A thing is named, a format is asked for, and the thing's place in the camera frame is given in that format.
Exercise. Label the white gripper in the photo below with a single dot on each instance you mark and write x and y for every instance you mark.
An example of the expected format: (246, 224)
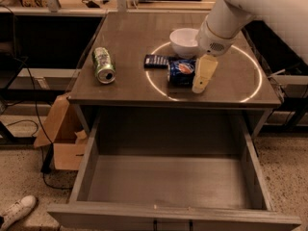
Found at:
(212, 41)

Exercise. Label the blue pepsi can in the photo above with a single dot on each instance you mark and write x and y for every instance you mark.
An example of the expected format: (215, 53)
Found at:
(181, 72)

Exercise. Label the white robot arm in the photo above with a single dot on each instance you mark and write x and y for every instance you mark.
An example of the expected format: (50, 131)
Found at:
(278, 30)

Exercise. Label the grey cabinet with top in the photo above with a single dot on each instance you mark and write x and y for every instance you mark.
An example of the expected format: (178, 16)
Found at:
(239, 82)

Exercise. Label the green soda can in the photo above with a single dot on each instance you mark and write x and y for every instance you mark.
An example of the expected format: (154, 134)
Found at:
(104, 71)

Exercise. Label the open grey top drawer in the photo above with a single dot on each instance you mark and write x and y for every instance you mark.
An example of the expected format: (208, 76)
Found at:
(148, 169)

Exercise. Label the white ceramic bowl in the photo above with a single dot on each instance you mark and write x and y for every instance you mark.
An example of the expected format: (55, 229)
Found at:
(184, 44)

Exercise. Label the dark blue snack packet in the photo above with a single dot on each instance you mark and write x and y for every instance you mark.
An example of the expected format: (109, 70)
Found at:
(155, 61)

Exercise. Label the brown cardboard box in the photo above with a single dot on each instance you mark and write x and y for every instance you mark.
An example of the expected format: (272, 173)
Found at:
(64, 136)

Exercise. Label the grey side shelf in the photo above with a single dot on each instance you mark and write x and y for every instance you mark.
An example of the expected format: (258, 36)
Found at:
(42, 84)

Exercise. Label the white sneaker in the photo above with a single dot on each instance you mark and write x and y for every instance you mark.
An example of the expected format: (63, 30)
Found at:
(17, 211)

